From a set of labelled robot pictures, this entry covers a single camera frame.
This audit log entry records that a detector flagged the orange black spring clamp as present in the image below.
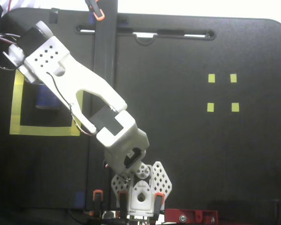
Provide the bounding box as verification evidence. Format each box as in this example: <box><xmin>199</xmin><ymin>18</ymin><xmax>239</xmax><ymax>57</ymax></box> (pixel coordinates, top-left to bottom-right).
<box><xmin>85</xmin><ymin>0</ymin><xmax>105</xmax><ymax>22</ymax></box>

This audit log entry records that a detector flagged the yellow tape square outline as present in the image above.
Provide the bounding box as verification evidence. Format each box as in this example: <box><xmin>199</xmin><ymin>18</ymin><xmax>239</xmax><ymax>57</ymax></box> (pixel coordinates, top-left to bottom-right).
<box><xmin>9</xmin><ymin>69</ymin><xmax>81</xmax><ymax>137</ymax></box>

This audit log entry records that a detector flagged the blue and white charger block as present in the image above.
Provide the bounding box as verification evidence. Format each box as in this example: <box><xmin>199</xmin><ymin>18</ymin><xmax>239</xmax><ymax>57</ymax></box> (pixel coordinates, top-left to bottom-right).
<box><xmin>35</xmin><ymin>83</ymin><xmax>61</xmax><ymax>111</ymax></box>

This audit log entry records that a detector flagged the red white servo cable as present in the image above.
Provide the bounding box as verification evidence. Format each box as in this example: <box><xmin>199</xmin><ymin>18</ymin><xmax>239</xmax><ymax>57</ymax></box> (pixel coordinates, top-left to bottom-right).
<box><xmin>0</xmin><ymin>33</ymin><xmax>22</xmax><ymax>71</ymax></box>

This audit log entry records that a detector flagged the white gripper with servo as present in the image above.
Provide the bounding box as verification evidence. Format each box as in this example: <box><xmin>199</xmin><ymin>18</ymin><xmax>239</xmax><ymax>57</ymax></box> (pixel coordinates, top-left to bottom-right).
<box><xmin>2</xmin><ymin>43</ymin><xmax>42</xmax><ymax>84</ymax></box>

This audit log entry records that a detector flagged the orange black strip clamp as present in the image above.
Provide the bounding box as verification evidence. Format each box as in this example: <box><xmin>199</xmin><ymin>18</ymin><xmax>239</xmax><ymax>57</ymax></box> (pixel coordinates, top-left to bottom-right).
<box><xmin>89</xmin><ymin>189</ymin><xmax>104</xmax><ymax>216</ymax></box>

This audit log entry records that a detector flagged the red screw clamp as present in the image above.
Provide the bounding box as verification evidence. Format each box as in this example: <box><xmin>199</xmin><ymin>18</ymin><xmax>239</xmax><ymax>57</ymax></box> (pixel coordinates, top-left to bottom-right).
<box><xmin>165</xmin><ymin>208</ymin><xmax>218</xmax><ymax>225</ymax></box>

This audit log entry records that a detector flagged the small orange base clamp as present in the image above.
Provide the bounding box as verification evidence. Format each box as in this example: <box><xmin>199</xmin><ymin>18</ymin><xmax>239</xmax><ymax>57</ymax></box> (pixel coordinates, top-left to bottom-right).
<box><xmin>154</xmin><ymin>192</ymin><xmax>166</xmax><ymax>218</ymax></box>
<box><xmin>118</xmin><ymin>190</ymin><xmax>129</xmax><ymax>211</ymax></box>

